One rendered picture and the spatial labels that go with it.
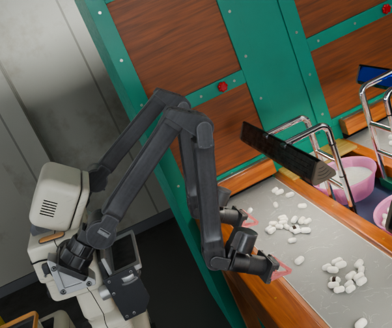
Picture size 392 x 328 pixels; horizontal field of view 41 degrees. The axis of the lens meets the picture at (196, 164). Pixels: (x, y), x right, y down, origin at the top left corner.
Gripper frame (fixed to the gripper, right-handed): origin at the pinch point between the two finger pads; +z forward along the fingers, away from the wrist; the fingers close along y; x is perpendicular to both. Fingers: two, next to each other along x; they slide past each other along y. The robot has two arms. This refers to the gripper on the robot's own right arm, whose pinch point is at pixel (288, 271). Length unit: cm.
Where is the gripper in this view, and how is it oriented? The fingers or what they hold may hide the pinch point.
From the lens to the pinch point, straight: 161.8
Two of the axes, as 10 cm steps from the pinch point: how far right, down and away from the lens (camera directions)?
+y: -2.8, -2.6, 9.2
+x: -2.9, 9.4, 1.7
